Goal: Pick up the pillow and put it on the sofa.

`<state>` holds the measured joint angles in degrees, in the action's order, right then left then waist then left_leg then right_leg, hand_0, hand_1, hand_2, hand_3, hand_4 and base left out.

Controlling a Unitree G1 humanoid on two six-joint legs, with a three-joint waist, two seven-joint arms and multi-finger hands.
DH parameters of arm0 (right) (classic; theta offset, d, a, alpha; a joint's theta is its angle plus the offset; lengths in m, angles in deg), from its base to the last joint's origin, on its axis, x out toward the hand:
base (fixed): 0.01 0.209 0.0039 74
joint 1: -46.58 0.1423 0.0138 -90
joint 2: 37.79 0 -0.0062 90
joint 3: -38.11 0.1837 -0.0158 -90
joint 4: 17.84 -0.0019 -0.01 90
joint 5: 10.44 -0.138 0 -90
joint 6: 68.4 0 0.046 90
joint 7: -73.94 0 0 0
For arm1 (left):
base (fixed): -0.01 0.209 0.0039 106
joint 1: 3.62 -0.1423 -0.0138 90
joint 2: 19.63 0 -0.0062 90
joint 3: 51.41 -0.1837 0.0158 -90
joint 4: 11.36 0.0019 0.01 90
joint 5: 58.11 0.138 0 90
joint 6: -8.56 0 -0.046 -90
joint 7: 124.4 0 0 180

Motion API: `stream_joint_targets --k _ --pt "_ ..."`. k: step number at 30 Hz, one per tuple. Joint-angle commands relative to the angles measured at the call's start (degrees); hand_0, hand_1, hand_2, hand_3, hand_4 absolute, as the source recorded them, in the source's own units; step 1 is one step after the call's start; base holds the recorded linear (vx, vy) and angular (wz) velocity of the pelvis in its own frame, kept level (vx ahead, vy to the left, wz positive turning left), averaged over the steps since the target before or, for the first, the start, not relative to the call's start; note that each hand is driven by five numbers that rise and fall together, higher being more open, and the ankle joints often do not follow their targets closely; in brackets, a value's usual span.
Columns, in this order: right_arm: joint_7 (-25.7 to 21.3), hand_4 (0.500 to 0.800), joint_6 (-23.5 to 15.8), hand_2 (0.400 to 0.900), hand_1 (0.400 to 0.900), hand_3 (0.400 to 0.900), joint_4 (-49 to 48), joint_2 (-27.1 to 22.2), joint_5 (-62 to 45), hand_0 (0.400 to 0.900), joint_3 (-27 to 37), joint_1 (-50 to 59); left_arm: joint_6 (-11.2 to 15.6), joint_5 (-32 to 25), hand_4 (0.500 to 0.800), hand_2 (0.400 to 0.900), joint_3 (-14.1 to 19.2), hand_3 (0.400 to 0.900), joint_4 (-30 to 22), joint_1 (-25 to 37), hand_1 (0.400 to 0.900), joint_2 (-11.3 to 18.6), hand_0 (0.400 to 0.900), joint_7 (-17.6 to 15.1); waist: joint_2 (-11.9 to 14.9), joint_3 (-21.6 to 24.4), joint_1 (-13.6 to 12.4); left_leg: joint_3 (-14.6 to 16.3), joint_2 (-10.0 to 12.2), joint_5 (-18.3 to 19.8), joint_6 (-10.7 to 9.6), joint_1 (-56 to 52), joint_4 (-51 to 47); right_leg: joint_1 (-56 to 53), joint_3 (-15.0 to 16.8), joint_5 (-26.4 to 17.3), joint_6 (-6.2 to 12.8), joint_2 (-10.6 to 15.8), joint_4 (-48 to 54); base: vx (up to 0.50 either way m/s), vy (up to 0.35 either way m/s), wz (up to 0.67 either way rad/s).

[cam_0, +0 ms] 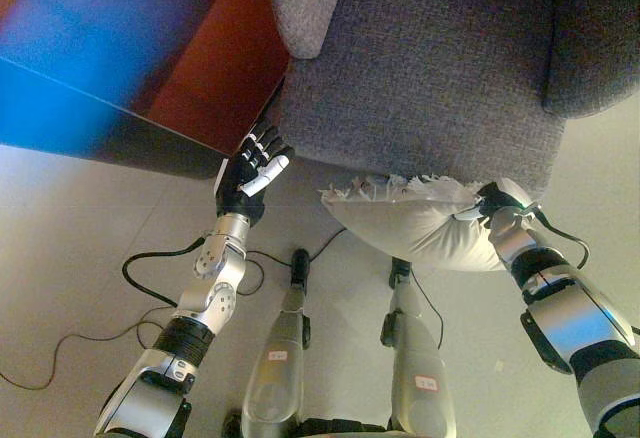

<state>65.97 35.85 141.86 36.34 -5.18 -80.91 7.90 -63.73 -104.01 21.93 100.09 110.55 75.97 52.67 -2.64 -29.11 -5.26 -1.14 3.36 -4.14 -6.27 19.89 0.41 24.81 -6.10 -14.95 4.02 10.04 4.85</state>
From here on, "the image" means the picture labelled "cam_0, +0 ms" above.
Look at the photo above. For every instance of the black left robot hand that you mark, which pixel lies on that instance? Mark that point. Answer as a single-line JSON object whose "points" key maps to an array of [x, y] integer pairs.
{"points": [[240, 183]]}

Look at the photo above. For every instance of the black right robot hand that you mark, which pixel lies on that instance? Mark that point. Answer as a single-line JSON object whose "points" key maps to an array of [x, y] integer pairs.
{"points": [[500, 195]]}

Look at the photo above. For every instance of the white fringed pillow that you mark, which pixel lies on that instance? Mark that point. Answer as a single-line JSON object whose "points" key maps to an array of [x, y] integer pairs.
{"points": [[415, 228]]}

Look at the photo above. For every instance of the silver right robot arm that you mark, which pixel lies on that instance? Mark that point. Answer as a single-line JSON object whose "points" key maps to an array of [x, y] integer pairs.
{"points": [[565, 308]]}

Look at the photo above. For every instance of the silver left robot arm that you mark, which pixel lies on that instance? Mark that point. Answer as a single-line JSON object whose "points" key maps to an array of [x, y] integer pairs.
{"points": [[200, 318]]}

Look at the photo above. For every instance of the grey fabric tub sofa chair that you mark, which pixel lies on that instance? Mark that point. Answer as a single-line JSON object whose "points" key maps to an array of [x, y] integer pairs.
{"points": [[425, 73]]}

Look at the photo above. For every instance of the brown wooden cabinet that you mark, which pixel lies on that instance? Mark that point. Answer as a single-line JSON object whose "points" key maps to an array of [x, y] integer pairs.
{"points": [[165, 58]]}

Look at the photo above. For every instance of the silver left robot leg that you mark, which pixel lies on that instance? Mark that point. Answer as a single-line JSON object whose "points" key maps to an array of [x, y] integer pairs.
{"points": [[280, 358]]}

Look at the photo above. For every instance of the silver robot leg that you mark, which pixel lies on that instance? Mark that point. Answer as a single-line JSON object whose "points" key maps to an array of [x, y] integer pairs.
{"points": [[280, 358], [420, 358]]}

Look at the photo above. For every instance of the silver right robot leg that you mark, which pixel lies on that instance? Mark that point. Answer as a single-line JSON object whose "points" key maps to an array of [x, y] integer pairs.
{"points": [[420, 358]]}

